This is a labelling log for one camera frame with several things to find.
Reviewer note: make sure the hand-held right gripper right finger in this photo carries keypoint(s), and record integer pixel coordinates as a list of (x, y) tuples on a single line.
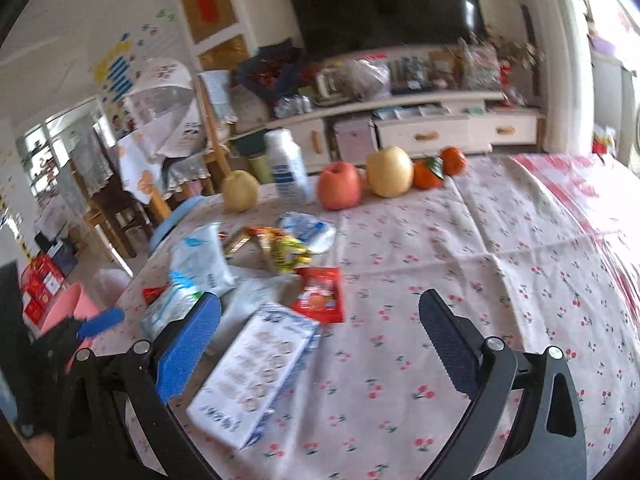
[(450, 345)]

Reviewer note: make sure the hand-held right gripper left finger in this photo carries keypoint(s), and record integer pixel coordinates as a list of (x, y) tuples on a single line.
[(187, 350)]

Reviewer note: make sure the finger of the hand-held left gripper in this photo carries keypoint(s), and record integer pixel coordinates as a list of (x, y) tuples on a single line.
[(102, 321)]

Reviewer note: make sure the pink plastic bucket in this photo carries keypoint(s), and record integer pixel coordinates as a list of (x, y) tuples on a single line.
[(70, 305)]

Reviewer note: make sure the blue white wipes packet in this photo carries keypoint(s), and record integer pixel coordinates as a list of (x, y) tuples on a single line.
[(167, 306)]

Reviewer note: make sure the small red wrapper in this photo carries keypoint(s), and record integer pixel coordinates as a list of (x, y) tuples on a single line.
[(152, 294)]

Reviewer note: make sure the white and blue carton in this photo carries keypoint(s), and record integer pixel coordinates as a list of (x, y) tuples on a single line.
[(255, 380)]

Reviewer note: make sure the white bag with blue print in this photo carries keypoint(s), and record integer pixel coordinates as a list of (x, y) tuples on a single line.
[(200, 260)]

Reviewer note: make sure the yellow green snack wrapper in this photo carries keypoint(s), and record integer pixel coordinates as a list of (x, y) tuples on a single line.
[(285, 256)]

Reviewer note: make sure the red snack packet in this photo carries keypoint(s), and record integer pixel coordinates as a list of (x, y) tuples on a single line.
[(320, 295)]

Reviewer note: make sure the white bin liner bag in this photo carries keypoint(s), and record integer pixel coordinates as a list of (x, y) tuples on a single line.
[(112, 285)]

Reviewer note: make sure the red gift boxes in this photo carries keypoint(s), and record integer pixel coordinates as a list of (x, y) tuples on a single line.
[(42, 285)]

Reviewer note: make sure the blue chair back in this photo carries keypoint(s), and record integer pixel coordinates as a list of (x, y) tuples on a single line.
[(170, 225)]

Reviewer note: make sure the dark wooden chair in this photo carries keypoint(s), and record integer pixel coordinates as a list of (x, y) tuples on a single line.
[(107, 200)]

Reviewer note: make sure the small yellow pear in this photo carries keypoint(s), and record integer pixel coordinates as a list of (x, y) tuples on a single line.
[(240, 192)]

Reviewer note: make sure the white blue tube pouch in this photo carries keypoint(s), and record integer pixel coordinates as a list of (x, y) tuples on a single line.
[(310, 230)]

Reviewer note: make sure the orange with green leaf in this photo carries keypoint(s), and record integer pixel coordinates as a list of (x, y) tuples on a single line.
[(425, 175)]

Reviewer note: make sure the large yellow pear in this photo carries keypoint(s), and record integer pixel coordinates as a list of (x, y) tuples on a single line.
[(390, 172)]

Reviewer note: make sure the plain orange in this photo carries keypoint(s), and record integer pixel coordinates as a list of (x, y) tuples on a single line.
[(454, 161)]

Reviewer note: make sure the red apple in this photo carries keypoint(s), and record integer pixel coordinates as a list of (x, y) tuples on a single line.
[(340, 187)]

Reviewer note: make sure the green waste bin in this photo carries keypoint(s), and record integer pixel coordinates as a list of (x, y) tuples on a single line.
[(260, 170)]

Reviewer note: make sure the white plastic bottle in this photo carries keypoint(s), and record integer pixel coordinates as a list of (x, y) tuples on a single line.
[(285, 170)]

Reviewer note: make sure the white television cabinet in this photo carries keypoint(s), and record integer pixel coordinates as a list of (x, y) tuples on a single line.
[(425, 135)]

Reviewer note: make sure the light wooden chair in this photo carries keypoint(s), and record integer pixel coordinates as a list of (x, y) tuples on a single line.
[(212, 130)]

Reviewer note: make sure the mesh food cover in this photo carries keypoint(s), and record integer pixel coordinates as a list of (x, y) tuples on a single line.
[(160, 105)]

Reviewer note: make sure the white rice cooker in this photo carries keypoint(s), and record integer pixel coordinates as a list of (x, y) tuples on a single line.
[(250, 107)]

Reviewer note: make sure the clear plastic bag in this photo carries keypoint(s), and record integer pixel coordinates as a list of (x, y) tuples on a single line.
[(370, 80)]

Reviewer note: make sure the glass kettle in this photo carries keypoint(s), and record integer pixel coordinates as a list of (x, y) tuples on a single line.
[(330, 85)]

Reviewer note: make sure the dark blue flower bouquet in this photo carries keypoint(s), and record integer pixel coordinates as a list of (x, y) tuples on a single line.
[(270, 72)]

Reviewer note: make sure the black television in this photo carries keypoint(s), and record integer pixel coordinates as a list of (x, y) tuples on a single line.
[(380, 5)]

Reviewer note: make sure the colourful wall stickers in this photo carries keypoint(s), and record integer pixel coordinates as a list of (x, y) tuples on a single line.
[(120, 65)]

